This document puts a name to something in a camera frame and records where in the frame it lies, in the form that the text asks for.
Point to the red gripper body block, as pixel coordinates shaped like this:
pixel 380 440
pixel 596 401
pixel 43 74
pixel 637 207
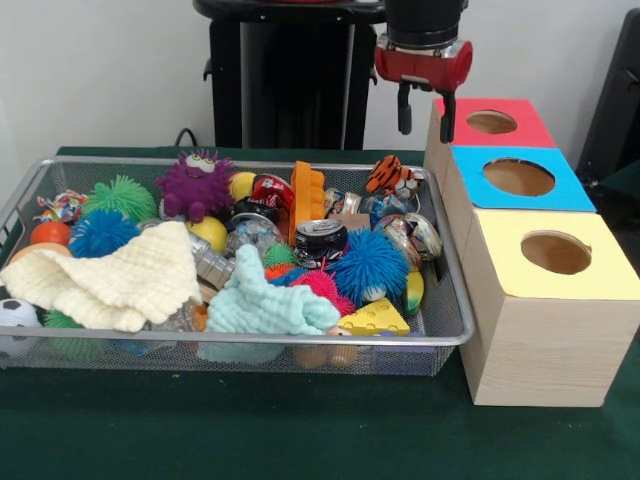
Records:
pixel 425 67

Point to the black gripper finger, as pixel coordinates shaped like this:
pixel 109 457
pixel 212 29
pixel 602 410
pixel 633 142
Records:
pixel 447 115
pixel 404 107

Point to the orange striped tiger plush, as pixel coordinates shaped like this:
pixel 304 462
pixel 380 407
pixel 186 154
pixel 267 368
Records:
pixel 390 172

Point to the shallow metal mesh bin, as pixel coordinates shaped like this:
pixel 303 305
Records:
pixel 440 320

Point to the orange building block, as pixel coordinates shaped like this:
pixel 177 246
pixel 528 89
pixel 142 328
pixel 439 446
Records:
pixel 305 200

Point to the blue spiky rubber ball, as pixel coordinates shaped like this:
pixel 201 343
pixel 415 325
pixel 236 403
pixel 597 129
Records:
pixel 372 262
pixel 102 232

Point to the green cloth side table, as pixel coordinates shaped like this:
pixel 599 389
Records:
pixel 620 180

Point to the yellow cheese wedge toy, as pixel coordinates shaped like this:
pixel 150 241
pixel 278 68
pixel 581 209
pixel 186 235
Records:
pixel 375 320

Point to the purple spiky monster toy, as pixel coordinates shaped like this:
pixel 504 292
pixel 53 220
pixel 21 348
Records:
pixel 195 187

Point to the mint knitted cloth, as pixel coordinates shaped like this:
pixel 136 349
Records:
pixel 260 305

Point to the green spiky rubber ball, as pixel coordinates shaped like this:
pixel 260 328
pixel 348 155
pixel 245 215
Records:
pixel 120 197

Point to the dark green table cloth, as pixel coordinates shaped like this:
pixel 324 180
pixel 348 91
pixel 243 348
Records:
pixel 300 430

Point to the cream knitted cloth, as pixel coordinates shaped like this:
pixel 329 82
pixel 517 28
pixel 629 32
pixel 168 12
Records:
pixel 110 280

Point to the orange rubber ball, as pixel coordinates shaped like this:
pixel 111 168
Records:
pixel 50 233

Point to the small soccer ball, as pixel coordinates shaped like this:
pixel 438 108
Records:
pixel 17 320

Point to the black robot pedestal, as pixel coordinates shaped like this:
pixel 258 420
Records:
pixel 300 75

